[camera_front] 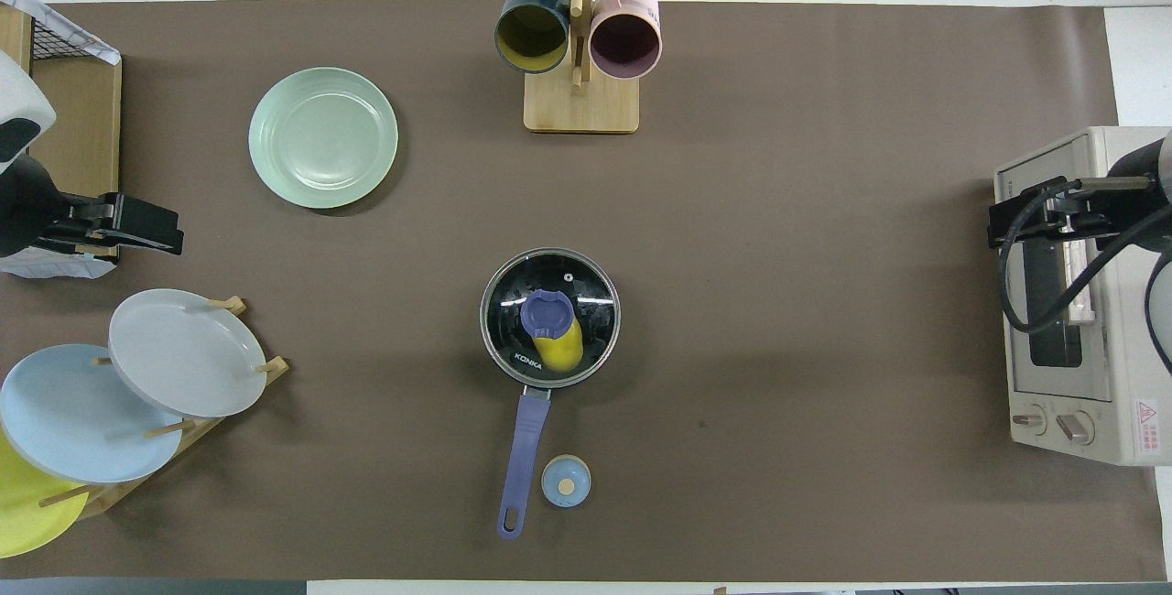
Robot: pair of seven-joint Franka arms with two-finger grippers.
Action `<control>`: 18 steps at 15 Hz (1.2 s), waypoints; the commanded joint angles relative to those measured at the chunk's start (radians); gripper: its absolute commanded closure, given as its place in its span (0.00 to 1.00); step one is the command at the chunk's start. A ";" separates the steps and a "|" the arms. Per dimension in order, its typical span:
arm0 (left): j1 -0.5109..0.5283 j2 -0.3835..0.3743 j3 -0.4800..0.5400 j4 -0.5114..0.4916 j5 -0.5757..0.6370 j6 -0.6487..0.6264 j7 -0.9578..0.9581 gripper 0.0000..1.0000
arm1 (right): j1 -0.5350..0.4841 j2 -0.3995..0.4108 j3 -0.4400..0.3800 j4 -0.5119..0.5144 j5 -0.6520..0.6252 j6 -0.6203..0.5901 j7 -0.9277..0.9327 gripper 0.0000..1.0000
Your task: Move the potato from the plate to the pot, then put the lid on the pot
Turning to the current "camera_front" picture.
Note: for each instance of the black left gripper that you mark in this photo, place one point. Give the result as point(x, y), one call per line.
point(32, 206)

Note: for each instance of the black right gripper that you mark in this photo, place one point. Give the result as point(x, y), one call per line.
point(1135, 201)

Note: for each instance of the glass lid with blue knob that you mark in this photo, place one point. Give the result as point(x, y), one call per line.
point(513, 302)

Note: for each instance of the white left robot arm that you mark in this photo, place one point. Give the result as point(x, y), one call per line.
point(18, 101)

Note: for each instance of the grey plate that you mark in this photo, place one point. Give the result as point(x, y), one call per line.
point(183, 352)

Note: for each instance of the green plate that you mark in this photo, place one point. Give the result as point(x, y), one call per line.
point(323, 137)

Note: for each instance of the light blue plate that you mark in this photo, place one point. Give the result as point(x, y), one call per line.
point(73, 421)

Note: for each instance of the wooden plate rack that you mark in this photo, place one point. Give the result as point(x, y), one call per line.
point(206, 430)

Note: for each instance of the yellow plate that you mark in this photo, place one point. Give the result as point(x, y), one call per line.
point(27, 513)

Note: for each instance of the white crumpled bag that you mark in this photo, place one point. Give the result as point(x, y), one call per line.
point(55, 267)

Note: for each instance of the wooden shelf boards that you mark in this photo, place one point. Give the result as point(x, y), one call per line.
point(92, 128)

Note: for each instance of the beige toaster oven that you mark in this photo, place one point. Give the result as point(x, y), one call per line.
point(1126, 375)

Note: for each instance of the brown table mat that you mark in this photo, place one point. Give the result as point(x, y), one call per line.
point(824, 302)

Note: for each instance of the white patterned cloth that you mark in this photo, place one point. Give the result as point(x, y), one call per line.
point(64, 23)

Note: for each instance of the dark teal mug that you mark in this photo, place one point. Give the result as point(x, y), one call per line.
point(531, 37)

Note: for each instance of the pink ribbed mug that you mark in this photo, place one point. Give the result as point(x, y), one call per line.
point(625, 41)

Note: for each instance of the dark blue saucepan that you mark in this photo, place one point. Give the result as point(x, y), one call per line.
point(526, 448)

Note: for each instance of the wooden mug tree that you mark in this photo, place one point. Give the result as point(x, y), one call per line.
point(581, 105)

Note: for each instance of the small blue round timer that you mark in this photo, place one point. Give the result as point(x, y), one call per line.
point(566, 481)

